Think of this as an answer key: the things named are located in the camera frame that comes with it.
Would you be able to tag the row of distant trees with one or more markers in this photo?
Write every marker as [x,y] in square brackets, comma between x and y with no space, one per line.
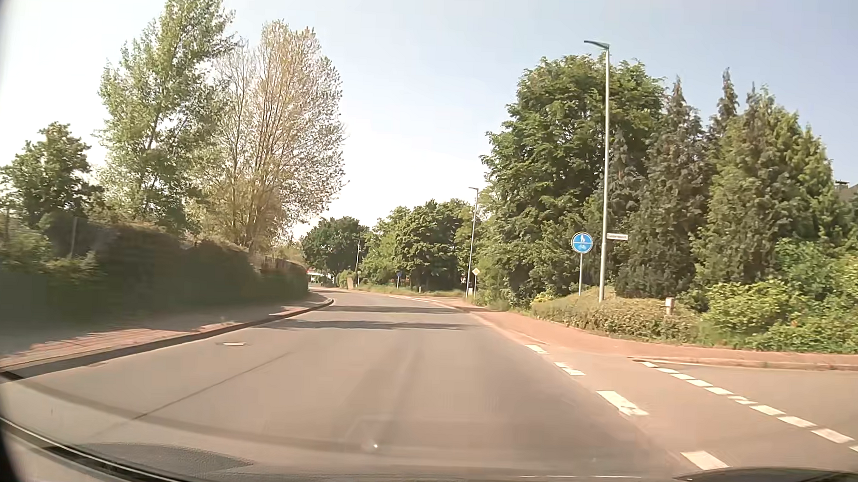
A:
[393,247]

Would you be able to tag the diamond road sign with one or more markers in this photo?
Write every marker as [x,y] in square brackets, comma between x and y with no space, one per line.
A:
[476,272]

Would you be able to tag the grey asphalt road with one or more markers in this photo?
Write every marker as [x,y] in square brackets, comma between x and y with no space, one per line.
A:
[395,382]

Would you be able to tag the round blue road sign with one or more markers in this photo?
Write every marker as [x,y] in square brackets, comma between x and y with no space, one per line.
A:
[581,243]

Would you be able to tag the red paved cycle path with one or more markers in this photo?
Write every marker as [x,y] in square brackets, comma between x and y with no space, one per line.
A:
[582,339]

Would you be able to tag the tall sparse pale tree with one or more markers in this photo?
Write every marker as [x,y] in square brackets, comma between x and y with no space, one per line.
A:
[276,136]

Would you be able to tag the road markings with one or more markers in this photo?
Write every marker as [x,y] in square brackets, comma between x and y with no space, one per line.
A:
[621,402]

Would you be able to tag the group of dense green trees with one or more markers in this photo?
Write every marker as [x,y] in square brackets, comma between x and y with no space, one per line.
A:
[687,193]

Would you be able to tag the long trimmed green hedge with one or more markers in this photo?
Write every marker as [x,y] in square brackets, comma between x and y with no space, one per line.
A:
[157,267]

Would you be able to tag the tall green leafy tree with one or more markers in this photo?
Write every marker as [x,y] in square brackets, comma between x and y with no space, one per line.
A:
[159,103]

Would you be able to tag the red brick pavement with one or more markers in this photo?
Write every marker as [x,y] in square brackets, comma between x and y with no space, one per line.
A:
[112,337]

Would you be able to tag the low green bushes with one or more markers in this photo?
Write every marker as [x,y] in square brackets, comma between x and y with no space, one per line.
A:
[754,316]

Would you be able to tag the small green tree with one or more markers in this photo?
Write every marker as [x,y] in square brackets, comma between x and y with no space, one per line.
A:
[46,174]

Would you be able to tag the distant lamp post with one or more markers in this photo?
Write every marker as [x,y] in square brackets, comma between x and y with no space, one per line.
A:
[358,260]

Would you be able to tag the tall grey lamp post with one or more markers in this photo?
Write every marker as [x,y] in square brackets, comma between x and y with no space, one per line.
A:
[605,169]

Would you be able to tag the small white marker post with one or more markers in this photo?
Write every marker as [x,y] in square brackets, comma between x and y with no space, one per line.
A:
[669,305]

